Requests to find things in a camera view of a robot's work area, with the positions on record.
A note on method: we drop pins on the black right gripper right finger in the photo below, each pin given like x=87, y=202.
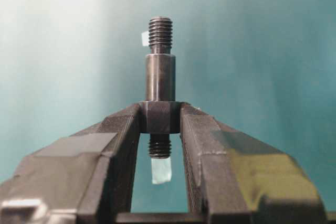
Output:
x=232, y=177

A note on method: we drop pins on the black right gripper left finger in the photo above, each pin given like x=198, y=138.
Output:
x=84, y=178

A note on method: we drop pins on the dark threaded metal shaft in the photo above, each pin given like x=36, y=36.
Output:
x=161, y=29

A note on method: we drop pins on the small pale tape marker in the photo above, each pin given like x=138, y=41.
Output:
x=160, y=171

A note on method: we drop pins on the teal table cloth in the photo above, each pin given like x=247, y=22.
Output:
x=263, y=67

